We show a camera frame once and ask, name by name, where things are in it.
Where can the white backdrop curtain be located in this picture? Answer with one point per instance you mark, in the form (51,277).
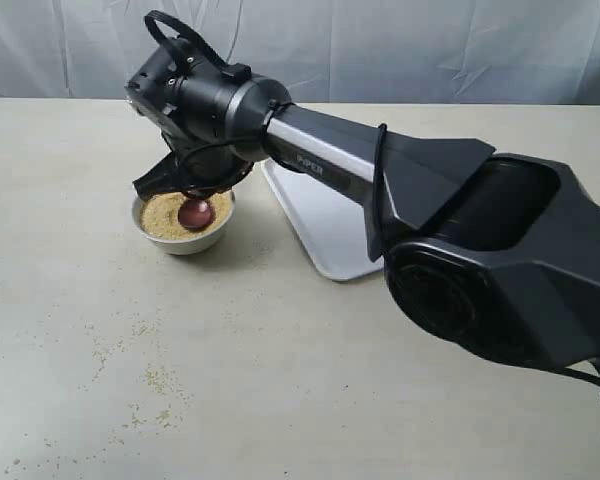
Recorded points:
(435,51)

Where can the white rectangular plastic tray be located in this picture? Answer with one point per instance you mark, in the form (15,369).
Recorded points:
(329,226)

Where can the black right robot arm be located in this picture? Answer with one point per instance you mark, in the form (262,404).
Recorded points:
(496,253)

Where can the beige grainy powder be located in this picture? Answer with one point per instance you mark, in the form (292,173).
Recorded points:
(158,217)

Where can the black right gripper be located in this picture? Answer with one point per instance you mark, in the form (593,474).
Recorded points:
(188,107)

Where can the dark red wooden spoon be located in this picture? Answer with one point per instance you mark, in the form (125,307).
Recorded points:
(195,213)

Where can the white ceramic bowl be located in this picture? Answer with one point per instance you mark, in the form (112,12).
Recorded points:
(182,247)

